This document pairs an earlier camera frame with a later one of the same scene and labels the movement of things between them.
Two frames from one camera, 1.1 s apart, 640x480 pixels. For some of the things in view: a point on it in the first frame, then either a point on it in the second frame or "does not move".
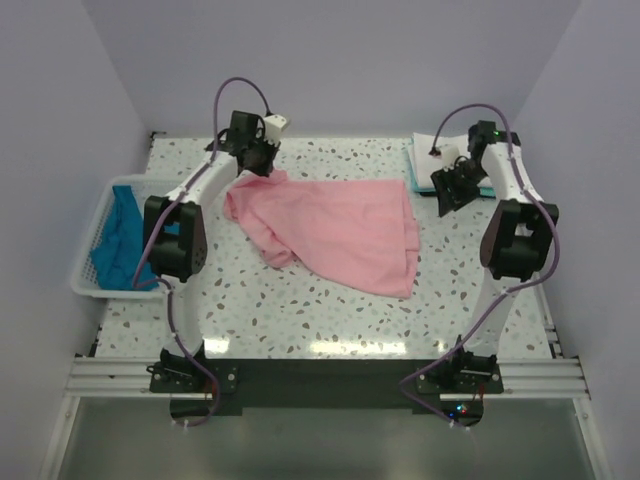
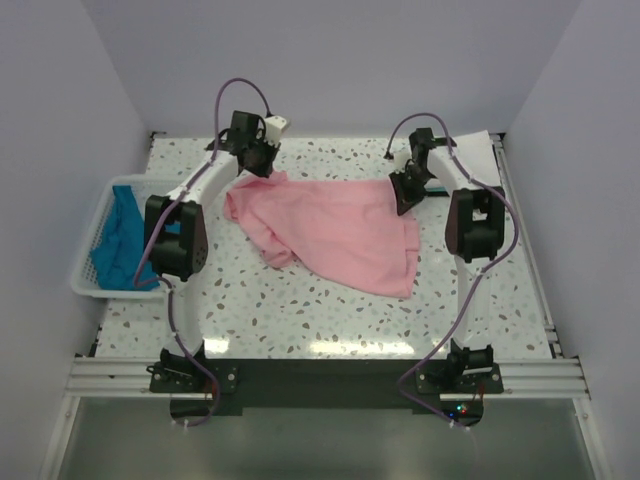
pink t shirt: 361,232 does not move
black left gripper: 264,170 does not move
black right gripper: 446,203 -> 405,199
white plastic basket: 84,280 does not move
